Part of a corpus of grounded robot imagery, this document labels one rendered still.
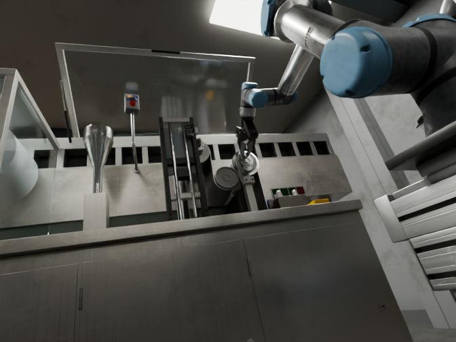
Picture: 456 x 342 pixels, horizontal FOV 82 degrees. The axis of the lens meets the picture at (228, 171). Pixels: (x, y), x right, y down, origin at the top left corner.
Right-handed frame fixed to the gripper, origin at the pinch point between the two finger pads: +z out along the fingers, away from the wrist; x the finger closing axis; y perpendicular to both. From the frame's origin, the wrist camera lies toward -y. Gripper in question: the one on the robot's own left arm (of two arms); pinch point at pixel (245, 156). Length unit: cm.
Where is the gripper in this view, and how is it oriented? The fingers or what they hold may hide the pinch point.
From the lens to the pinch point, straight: 133.9
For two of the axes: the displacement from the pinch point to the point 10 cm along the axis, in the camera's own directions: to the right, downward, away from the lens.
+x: -9.5, 0.6, -3.0
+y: -3.0, -3.8, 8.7
